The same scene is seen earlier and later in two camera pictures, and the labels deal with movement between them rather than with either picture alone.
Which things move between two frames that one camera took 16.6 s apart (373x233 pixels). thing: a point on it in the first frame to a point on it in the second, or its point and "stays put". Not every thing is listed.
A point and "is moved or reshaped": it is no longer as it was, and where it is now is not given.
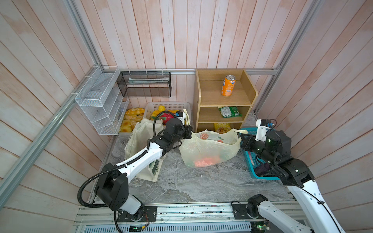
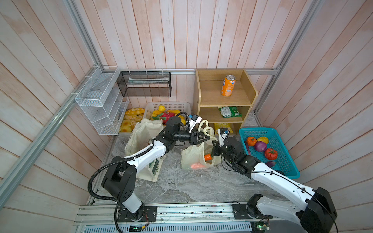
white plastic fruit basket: (150, 107) stays put
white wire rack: (101, 99) stays put
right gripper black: (245, 143) to (215, 147)
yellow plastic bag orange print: (205, 148) is moved or reshaped
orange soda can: (228, 85) stays put
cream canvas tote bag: (139, 136) stays put
